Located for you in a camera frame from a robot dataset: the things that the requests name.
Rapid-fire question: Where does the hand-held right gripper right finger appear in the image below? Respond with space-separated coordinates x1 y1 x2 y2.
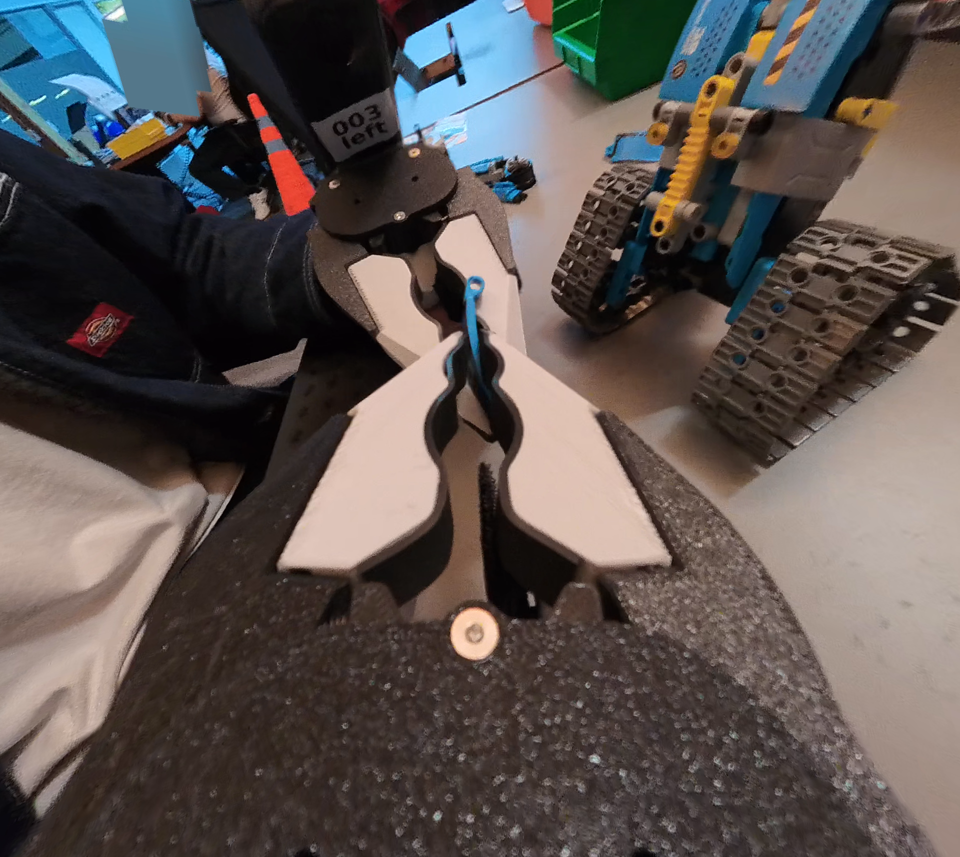
483 340 673 573

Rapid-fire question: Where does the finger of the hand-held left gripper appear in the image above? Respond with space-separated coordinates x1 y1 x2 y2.
435 221 528 350
348 254 460 365

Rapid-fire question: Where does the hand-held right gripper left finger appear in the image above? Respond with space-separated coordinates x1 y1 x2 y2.
278 335 462 581

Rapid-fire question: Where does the thin blue beam piece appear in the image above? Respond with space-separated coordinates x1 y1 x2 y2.
455 277 507 405

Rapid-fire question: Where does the blue tracked toy robot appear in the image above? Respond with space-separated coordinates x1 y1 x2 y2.
549 0 960 468

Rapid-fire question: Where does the person's left forearm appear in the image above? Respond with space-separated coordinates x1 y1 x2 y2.
135 190 354 348

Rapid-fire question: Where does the small blue brick piece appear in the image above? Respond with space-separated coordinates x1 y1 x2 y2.
455 155 538 204

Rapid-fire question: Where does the black dimpled mat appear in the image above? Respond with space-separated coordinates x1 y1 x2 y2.
263 340 369 498

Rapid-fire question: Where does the orange cone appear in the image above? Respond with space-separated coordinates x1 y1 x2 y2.
245 92 316 218

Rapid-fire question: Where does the small blue plate piece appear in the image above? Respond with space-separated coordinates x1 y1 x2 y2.
605 130 661 165

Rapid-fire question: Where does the person's white shirt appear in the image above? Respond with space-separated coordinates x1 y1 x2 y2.
0 415 219 798

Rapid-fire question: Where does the person's denim jacket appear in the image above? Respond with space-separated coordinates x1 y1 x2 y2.
0 130 286 423

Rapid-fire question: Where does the grey metal bracket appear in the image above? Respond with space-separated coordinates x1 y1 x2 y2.
395 22 466 93

